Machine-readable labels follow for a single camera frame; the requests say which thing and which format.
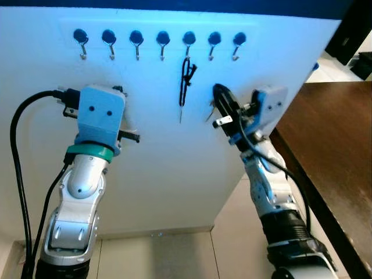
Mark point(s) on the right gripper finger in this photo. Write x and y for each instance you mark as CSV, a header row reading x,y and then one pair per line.
x,y
224,99

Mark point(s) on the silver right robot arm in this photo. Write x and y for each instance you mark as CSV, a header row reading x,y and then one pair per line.
x,y
267,186

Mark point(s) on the black knob metal hook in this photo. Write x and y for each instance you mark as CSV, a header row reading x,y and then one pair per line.
x,y
163,38
108,36
189,38
214,39
80,35
136,38
239,39

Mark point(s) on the blue bucket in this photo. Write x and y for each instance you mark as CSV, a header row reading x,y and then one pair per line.
x,y
315,67

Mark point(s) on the dark brown wooden table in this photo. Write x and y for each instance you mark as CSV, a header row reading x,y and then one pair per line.
x,y
337,145

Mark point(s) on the black floor box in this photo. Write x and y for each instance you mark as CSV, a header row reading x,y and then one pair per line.
x,y
361,65

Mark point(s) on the dark counter top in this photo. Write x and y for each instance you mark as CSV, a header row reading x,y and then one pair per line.
x,y
174,4

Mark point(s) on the black cabinet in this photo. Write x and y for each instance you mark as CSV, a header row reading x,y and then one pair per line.
x,y
349,35

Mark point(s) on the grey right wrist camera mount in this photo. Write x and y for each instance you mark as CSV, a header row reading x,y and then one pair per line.
x,y
270,107

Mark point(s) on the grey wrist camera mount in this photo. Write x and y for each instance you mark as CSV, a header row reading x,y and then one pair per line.
x,y
270,107
99,113

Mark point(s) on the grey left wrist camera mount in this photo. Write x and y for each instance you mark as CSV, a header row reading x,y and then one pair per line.
x,y
99,113

